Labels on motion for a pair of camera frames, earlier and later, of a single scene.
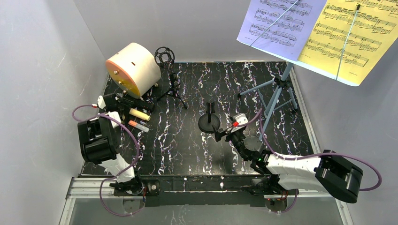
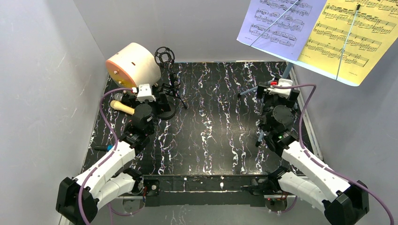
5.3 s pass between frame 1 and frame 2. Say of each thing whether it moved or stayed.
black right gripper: moved
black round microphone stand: moved
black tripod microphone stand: stayed
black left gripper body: moved
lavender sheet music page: stayed
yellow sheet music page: stayed
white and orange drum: stayed
